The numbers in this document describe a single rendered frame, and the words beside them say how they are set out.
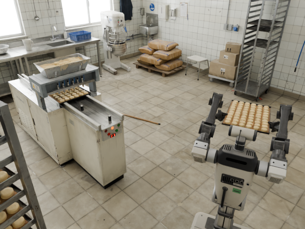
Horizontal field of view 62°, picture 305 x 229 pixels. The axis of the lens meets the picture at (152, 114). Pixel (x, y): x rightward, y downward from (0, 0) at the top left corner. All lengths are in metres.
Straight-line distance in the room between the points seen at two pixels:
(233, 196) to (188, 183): 1.44
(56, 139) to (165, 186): 1.41
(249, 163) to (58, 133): 2.29
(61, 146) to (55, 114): 0.44
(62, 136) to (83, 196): 0.75
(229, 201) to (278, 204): 1.46
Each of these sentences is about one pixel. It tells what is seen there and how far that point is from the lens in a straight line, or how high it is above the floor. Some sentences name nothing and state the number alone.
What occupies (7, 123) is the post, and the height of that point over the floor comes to 1.75.
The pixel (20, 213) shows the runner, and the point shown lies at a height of 1.32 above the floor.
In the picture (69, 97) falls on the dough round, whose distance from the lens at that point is 3.16.
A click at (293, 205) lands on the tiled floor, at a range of 3.30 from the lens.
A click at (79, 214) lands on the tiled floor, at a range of 2.95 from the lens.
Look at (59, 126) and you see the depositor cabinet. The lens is 3.20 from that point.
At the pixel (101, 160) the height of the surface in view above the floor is 0.45.
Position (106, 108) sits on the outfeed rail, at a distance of 2.87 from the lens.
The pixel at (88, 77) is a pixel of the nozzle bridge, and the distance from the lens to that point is 3.27.
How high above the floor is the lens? 2.21
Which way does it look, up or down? 29 degrees down
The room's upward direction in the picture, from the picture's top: straight up
